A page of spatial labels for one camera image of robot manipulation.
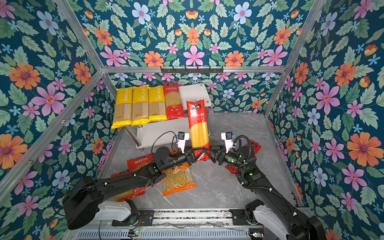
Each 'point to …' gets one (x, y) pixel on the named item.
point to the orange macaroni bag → (178, 179)
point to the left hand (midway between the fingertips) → (206, 148)
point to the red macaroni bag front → (135, 164)
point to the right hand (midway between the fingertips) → (207, 149)
